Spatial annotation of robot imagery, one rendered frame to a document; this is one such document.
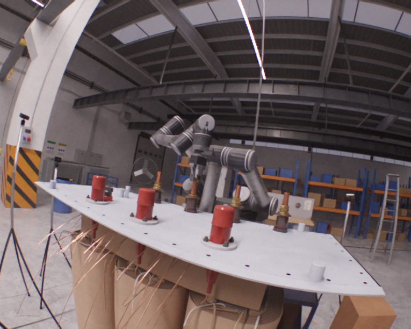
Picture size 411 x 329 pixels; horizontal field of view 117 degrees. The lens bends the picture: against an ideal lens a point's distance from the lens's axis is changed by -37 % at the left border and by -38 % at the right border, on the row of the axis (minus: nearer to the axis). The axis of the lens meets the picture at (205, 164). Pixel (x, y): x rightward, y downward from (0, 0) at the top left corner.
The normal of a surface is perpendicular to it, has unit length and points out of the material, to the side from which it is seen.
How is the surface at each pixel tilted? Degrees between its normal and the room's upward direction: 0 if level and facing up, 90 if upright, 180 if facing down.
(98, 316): 90
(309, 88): 90
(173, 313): 90
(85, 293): 90
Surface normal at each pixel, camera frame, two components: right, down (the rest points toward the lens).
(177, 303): 0.65, 0.06
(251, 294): -0.39, -0.13
